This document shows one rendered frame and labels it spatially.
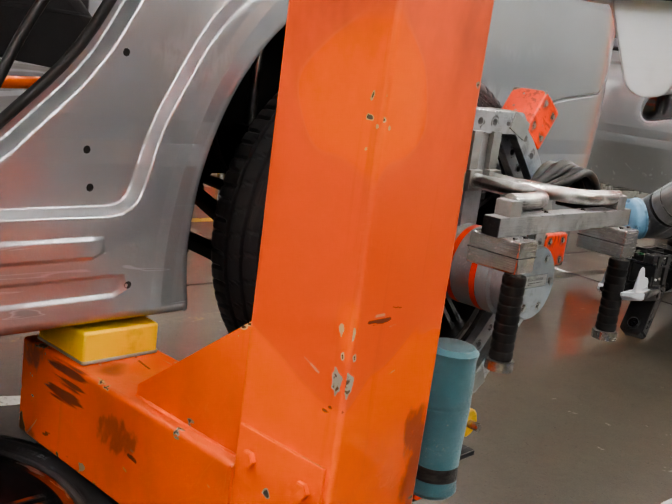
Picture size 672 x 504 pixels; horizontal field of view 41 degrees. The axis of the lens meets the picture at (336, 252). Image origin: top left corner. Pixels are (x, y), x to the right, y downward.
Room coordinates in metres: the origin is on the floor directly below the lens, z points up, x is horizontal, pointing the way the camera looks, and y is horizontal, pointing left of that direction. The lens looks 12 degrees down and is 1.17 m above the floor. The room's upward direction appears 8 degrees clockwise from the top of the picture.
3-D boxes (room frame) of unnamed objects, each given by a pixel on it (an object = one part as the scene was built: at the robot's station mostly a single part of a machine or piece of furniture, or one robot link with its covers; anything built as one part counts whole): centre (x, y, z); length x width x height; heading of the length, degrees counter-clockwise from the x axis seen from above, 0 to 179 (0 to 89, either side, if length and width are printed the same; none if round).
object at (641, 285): (1.56, -0.54, 0.85); 0.09 x 0.03 x 0.06; 147
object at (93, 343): (1.35, 0.36, 0.71); 0.14 x 0.14 x 0.05; 48
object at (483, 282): (1.53, -0.26, 0.85); 0.21 x 0.14 x 0.14; 48
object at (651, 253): (1.65, -0.59, 0.86); 0.12 x 0.08 x 0.09; 138
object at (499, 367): (1.29, -0.27, 0.83); 0.04 x 0.04 x 0.16
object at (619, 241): (1.57, -0.47, 0.93); 0.09 x 0.05 x 0.05; 48
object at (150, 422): (1.23, 0.23, 0.69); 0.52 x 0.17 x 0.35; 48
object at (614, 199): (1.57, -0.36, 1.03); 0.19 x 0.18 x 0.11; 48
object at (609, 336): (1.55, -0.49, 0.83); 0.04 x 0.04 x 0.16
